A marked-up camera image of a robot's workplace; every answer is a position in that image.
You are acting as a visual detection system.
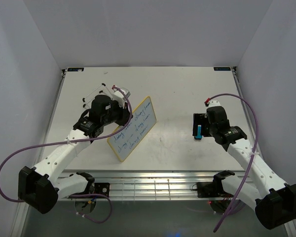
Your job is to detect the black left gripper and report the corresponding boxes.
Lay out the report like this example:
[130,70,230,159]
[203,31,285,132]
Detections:
[102,100,134,126]

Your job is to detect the blue whiteboard eraser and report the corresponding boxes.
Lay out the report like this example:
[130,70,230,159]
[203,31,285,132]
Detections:
[194,125,203,141]

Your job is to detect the yellow framed whiteboard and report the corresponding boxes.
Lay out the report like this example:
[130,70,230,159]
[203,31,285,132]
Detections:
[107,96,157,162]

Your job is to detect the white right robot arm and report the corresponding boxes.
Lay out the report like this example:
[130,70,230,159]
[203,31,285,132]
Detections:
[192,105,296,230]

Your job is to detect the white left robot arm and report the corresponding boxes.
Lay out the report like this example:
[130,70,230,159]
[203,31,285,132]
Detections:
[18,91,130,214]

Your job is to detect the blue label right corner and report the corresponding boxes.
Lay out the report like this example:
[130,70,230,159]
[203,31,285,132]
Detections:
[213,67,231,71]

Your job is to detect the aluminium rail frame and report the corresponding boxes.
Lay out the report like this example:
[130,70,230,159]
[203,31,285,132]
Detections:
[11,66,296,237]

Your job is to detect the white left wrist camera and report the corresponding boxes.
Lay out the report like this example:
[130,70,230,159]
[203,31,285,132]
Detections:
[112,85,131,108]

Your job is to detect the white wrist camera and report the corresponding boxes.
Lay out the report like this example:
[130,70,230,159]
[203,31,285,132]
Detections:
[204,98,221,108]
[112,85,131,108]

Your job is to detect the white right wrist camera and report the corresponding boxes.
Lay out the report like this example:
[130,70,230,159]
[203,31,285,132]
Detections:
[204,98,221,108]

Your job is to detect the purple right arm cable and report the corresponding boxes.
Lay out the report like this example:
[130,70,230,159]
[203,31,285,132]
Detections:
[204,93,260,233]

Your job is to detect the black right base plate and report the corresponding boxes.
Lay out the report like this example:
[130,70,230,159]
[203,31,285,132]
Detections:
[196,182,227,198]

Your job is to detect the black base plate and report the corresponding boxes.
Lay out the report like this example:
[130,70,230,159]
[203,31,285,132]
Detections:
[93,183,110,197]
[196,182,227,198]

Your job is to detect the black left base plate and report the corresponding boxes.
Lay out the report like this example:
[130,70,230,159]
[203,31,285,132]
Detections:
[93,183,110,197]

